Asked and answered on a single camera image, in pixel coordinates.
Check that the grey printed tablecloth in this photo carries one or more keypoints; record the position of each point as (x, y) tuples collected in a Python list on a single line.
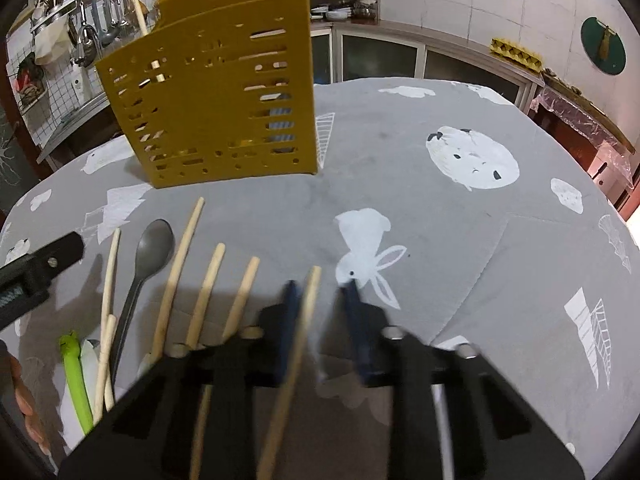
[(450, 240)]

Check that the stack of bowls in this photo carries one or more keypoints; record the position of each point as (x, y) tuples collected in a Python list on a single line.
[(332, 11)]

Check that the wall utensil rack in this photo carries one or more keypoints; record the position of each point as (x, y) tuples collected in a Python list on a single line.
[(60, 12)]

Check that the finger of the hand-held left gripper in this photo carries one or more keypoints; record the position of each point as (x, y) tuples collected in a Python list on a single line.
[(42, 262)]

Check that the steel sink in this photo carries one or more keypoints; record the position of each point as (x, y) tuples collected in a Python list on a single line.
[(75, 120)]

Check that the brown framed glass door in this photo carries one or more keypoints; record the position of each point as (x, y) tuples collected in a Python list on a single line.
[(12, 150)]

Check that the white bottle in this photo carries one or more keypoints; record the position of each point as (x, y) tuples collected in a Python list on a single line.
[(78, 85)]

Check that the person's left hand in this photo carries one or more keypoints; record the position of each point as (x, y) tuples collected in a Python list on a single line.
[(25, 402)]

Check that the plastic covered side table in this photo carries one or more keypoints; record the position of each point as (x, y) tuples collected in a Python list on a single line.
[(575, 125)]

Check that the row of hanging kitchen utensils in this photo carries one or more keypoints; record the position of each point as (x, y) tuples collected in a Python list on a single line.
[(95, 25)]

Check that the yellow perforated utensil holder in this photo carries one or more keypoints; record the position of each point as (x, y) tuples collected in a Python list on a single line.
[(210, 110)]

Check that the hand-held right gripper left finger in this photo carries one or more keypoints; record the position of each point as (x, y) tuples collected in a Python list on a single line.
[(287, 340)]

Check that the white utensil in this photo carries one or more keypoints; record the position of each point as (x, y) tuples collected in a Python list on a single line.
[(91, 365)]

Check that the glass jar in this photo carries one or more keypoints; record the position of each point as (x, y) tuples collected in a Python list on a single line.
[(365, 10)]

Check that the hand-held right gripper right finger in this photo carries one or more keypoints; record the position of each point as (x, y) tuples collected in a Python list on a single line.
[(362, 345)]

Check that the green round wall board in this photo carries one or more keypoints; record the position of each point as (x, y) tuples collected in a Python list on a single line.
[(602, 45)]

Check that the wooden chopstick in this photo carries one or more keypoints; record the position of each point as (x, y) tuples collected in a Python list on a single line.
[(301, 330), (207, 290), (111, 270), (242, 295), (177, 270), (139, 15), (106, 360)]

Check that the white cloth bag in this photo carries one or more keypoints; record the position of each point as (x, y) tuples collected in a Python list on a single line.
[(50, 40)]

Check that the red hanging items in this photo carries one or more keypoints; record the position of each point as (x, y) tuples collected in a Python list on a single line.
[(27, 82)]

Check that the yellow egg carton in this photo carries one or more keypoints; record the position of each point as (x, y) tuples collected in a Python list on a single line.
[(515, 53)]

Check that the kitchen counter cabinet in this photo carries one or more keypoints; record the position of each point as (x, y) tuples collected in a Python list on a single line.
[(425, 60)]

